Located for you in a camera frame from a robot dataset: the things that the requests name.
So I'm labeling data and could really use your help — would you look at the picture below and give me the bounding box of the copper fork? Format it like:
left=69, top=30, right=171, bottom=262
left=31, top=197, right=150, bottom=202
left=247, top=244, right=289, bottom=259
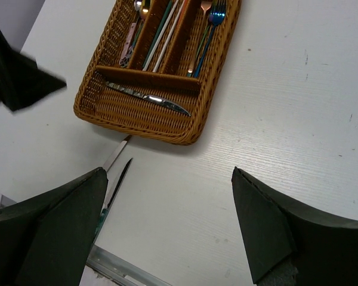
left=187, top=1, right=212, bottom=77

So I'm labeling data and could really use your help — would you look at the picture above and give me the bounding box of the green handled knife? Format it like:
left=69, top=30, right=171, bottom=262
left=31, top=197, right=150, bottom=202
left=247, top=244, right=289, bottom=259
left=94, top=158, right=133, bottom=241

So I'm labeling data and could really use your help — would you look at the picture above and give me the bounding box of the green rainbow fork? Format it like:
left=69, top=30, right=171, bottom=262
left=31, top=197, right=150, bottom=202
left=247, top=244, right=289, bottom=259
left=195, top=0, right=218, bottom=60

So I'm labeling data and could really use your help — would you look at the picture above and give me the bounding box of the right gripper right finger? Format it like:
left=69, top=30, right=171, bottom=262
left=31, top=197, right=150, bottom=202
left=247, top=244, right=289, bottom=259
left=232, top=168, right=358, bottom=285

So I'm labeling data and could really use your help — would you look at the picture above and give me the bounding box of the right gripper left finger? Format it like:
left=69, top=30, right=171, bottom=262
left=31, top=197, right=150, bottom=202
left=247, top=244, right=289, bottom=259
left=0, top=167, right=108, bottom=285

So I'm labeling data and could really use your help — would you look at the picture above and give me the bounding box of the dark handled knife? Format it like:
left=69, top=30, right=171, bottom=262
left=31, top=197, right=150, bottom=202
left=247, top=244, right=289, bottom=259
left=105, top=81, right=191, bottom=117

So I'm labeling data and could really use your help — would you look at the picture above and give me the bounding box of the teal chopstick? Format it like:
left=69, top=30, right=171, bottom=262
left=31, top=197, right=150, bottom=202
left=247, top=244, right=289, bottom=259
left=143, top=0, right=173, bottom=70

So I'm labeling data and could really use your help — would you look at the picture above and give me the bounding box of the aluminium table rail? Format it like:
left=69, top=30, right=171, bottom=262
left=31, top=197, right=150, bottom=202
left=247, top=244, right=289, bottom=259
left=0, top=187, right=174, bottom=286

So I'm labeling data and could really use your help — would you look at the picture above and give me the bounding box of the blue fork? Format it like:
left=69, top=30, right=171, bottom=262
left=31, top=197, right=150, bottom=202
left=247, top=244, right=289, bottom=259
left=193, top=0, right=227, bottom=77

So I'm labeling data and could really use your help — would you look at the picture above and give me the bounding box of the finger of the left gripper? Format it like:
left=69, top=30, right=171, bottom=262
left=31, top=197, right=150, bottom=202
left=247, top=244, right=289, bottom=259
left=0, top=30, right=67, bottom=112

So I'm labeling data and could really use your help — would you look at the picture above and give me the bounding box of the pink handled silver spoon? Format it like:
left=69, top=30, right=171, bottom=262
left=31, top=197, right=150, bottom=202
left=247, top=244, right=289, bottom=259
left=119, top=1, right=142, bottom=67

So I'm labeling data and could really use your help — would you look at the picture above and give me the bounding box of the wicker cutlery tray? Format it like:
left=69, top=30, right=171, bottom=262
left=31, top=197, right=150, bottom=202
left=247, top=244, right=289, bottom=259
left=73, top=1, right=241, bottom=145

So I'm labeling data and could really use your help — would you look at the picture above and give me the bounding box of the gold rainbow spoon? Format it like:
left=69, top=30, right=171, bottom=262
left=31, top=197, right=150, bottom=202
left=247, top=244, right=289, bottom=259
left=127, top=0, right=151, bottom=58

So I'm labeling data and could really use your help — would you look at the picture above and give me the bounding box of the pink handled knife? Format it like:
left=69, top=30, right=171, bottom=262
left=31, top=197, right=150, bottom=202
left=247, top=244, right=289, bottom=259
left=103, top=135, right=132, bottom=172

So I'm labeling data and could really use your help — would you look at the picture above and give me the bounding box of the long orange chopstick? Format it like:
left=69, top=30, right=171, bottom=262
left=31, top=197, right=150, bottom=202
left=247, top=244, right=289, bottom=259
left=180, top=0, right=189, bottom=18

